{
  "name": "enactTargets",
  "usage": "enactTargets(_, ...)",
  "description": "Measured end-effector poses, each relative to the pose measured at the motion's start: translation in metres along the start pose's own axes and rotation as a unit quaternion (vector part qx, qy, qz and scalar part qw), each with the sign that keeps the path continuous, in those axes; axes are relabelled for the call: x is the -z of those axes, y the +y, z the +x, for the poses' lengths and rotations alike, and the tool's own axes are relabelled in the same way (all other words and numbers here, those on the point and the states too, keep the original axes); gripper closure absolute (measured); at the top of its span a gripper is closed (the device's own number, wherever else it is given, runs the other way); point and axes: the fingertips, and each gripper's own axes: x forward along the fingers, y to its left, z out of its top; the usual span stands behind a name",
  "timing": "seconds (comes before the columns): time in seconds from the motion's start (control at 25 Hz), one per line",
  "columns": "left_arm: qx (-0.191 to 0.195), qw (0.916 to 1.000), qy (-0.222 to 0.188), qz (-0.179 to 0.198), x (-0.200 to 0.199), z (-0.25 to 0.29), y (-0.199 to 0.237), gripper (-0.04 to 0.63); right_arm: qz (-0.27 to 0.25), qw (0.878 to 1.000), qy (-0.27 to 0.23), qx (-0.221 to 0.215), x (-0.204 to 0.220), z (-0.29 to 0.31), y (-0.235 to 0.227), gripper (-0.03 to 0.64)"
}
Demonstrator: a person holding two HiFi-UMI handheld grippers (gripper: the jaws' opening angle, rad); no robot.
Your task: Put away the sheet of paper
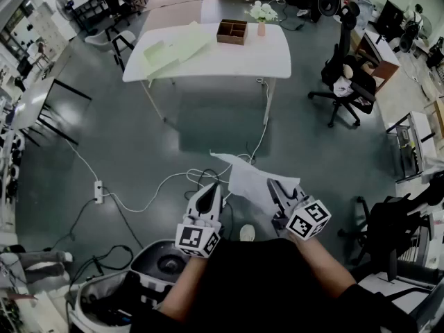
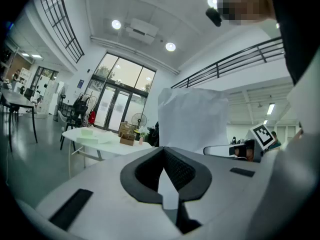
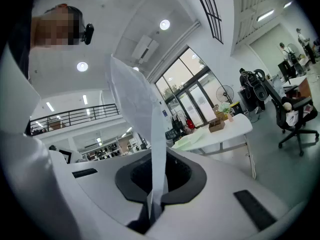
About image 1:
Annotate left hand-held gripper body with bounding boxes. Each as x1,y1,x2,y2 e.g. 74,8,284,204
175,213,223,258

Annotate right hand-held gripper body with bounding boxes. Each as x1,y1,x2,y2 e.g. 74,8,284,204
272,196,332,241

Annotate white cloth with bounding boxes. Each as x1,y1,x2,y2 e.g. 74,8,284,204
210,151,301,206

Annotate pale green folder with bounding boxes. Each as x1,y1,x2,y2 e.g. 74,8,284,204
142,21,213,83

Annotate person's left forearm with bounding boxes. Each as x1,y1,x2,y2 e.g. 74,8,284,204
159,254,209,323

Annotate person's right forearm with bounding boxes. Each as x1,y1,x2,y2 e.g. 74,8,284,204
287,232,358,300

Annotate person's white shoe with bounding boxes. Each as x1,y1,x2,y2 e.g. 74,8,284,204
239,223,256,242

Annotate white open equipment case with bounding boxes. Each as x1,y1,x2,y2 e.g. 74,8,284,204
67,239,195,333

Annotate black office chair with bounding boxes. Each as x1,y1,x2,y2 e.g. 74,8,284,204
307,2,378,128
338,182,444,284

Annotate white table leg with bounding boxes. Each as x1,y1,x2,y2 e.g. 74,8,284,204
140,80,167,123
262,77,278,126

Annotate white metal rack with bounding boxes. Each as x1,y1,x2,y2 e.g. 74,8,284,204
386,111,438,183

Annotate brown wooden organizer box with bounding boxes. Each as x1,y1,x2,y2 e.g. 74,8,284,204
216,19,249,46

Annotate wooden desk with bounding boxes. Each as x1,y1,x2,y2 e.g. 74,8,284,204
357,29,400,94

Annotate white flower bouquet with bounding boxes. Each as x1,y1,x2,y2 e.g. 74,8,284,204
244,0,279,24

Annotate white chair with black legs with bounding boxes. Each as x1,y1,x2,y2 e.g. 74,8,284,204
85,29,137,73

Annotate marble table with black legs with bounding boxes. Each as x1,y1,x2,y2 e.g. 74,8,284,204
13,77,93,148

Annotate beige floor mat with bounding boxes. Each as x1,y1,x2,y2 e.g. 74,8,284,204
140,0,219,33

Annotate black floor fan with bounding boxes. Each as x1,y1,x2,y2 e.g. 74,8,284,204
318,0,343,17

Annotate black monitor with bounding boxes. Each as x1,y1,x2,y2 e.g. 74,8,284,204
375,0,405,44

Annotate standing fan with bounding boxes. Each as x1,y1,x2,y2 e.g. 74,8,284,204
55,0,77,26

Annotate white cable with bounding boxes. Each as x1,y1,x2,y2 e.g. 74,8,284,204
65,139,100,183
102,77,271,213

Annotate black cable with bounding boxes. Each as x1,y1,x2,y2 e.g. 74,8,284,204
102,187,144,250
44,198,98,251

